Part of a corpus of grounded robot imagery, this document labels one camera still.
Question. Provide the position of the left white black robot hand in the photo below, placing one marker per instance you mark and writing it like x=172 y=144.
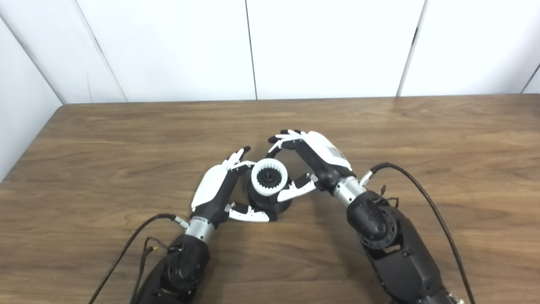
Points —
x=213 y=190

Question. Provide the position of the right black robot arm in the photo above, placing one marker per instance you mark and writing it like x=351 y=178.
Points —
x=396 y=253

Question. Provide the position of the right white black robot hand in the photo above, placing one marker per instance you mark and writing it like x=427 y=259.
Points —
x=320 y=156

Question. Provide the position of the round black stepped part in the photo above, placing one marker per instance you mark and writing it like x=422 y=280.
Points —
x=274 y=204

